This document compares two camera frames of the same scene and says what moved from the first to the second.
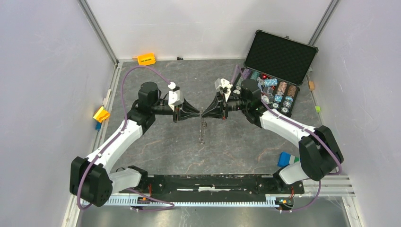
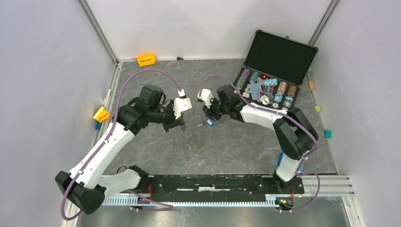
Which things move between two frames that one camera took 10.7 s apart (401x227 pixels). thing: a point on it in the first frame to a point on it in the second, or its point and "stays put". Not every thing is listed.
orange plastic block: (146, 59) stays put
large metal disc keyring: (202, 132) to (189, 137)
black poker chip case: (279, 64) stays put
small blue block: (98, 126) stays put
